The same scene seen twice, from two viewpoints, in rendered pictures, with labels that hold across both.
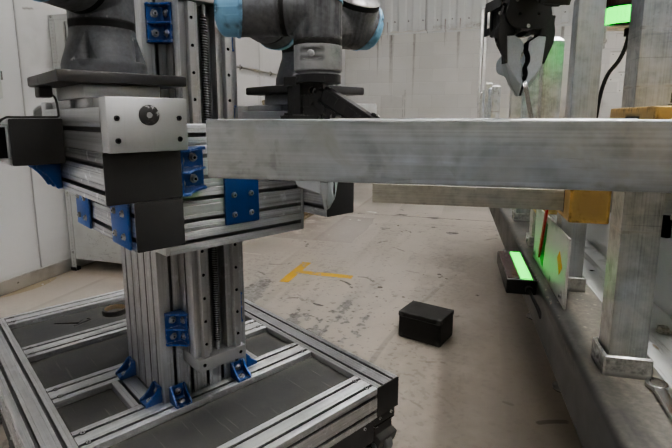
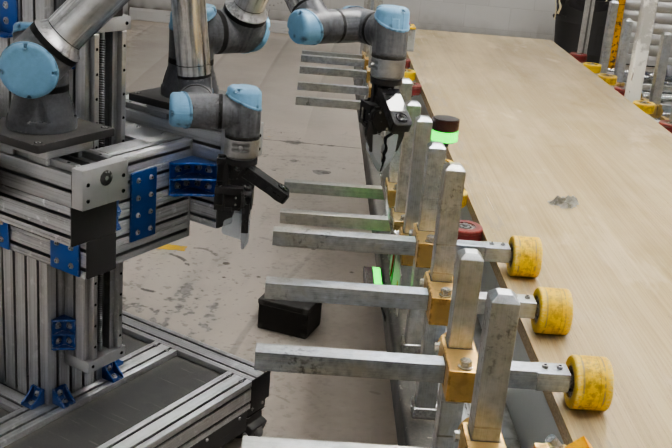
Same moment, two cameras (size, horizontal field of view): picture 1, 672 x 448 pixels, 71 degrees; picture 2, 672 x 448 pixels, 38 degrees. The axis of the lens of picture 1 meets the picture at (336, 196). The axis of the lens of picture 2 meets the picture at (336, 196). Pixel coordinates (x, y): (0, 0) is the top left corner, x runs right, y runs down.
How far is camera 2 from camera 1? 148 cm
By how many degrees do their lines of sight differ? 18
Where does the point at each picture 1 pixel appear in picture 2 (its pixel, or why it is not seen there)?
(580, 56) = (416, 158)
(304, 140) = (295, 290)
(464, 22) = not seen: outside the picture
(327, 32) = (252, 134)
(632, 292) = (416, 314)
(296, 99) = (225, 174)
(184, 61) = (87, 88)
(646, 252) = not seen: hidden behind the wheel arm
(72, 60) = (29, 124)
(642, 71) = (423, 214)
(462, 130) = (339, 290)
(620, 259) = not seen: hidden behind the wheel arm
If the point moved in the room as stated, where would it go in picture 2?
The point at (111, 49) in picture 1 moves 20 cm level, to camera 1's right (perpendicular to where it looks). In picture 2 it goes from (60, 113) to (154, 115)
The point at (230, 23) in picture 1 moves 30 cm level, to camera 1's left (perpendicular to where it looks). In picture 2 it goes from (182, 123) to (31, 121)
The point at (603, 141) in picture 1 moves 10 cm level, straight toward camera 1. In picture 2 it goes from (372, 295) to (358, 319)
